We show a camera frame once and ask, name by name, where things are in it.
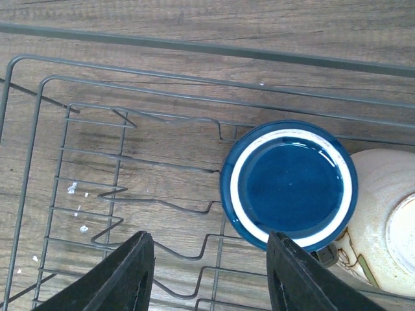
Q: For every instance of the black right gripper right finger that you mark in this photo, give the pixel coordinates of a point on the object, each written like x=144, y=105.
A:
x=297, y=281

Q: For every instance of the grey wire dish rack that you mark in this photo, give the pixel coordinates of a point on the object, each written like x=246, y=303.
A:
x=103, y=135

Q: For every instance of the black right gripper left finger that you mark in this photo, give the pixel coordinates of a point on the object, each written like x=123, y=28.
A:
x=122, y=281

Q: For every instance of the cream ceramic bowl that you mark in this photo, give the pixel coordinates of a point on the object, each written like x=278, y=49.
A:
x=377, y=247

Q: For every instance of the blue ceramic mug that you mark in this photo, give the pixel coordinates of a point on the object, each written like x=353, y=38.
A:
x=291, y=177

